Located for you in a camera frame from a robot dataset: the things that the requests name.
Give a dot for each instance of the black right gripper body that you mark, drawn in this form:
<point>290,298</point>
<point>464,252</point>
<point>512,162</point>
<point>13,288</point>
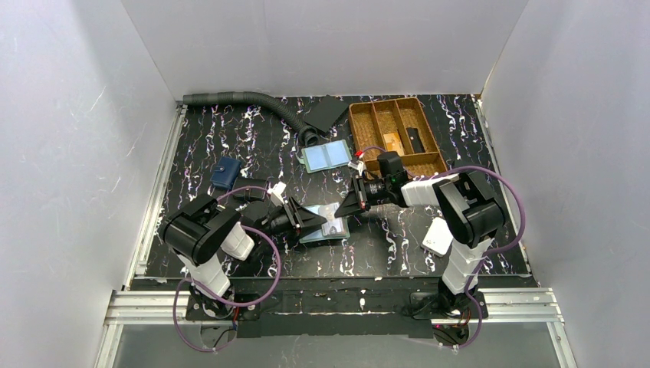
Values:
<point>360,193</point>

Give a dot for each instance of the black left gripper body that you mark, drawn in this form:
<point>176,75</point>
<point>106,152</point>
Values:
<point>293,214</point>

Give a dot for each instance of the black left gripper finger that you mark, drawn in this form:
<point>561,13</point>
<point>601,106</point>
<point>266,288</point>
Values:
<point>308,218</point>
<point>293,206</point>

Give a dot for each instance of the white VIP credit card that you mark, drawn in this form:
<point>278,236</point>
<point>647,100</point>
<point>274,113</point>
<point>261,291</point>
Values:
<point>335,227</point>

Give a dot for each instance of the mint green card holder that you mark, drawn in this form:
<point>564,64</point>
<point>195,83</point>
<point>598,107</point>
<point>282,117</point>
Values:
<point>317,236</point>

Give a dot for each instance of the black VIP credit card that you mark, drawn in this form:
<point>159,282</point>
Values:
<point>415,140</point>

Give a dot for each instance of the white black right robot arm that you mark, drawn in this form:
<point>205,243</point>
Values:
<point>471,211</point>

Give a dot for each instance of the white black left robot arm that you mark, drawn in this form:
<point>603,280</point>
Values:
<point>202,228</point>

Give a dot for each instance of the orange card in tray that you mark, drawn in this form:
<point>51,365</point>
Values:
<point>393,142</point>

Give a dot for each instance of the open mint card holder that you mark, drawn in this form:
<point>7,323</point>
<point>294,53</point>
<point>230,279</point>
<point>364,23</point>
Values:
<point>325,156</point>

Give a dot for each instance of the black snap wallet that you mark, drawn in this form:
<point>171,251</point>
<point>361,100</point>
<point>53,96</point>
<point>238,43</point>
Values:
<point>248,189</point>

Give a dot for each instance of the wicker divided tray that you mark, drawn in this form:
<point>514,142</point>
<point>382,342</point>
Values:
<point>370,120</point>

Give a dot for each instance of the white rectangular box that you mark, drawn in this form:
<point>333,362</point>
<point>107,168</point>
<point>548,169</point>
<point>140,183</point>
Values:
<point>438,238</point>

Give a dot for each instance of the navy blue wallet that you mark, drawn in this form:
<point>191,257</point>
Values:
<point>225,173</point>

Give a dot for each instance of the black flat pad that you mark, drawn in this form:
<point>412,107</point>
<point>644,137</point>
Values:
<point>326,113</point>

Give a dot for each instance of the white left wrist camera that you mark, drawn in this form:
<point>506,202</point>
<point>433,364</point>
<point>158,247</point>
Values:
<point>276,193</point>

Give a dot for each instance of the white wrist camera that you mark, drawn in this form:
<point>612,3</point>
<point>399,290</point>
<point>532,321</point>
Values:
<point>356,162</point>
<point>276,193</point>

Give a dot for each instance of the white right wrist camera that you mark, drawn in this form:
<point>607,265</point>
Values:
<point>356,162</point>

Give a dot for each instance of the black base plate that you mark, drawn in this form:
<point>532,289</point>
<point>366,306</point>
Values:
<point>334,306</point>

